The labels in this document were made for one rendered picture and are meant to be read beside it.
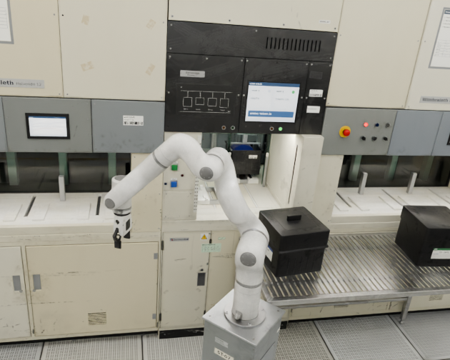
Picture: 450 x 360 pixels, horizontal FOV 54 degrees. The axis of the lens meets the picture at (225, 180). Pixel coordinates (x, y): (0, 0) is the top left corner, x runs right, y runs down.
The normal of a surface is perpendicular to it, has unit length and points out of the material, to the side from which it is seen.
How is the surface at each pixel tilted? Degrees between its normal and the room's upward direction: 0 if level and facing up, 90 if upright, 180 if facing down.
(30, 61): 90
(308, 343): 0
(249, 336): 0
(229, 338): 90
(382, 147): 90
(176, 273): 90
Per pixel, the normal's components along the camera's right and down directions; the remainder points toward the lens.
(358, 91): 0.20, 0.40
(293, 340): 0.08, -0.92
